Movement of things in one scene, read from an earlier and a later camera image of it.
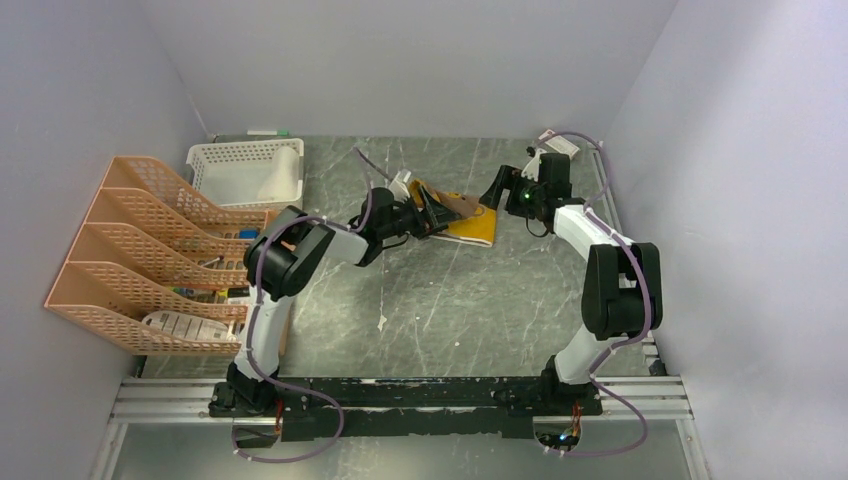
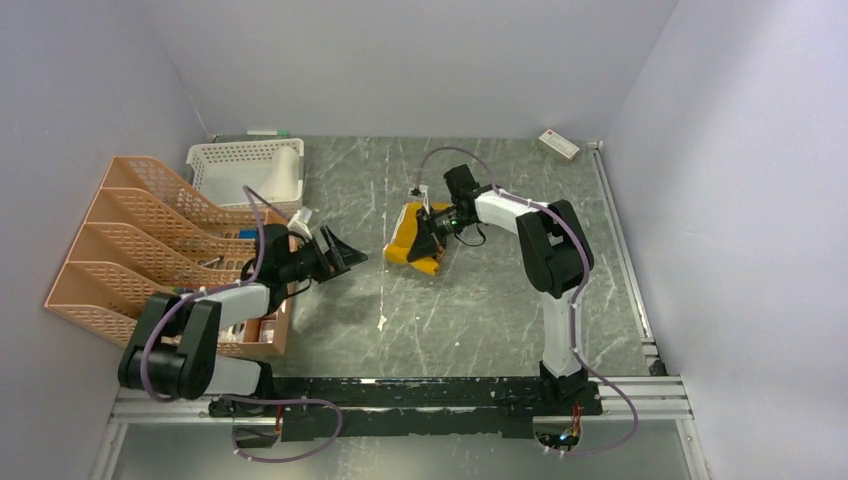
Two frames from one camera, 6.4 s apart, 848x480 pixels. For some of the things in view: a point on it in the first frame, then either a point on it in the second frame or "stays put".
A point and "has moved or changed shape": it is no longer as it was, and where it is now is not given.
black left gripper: (441, 216) -> (342, 256)
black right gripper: (508, 178) -> (424, 244)
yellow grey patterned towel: (477, 222) has moved or changed shape
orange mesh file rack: (158, 270) stays put
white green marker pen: (268, 132) stays put
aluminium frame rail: (188, 400) stays put
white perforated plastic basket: (261, 174) stays put
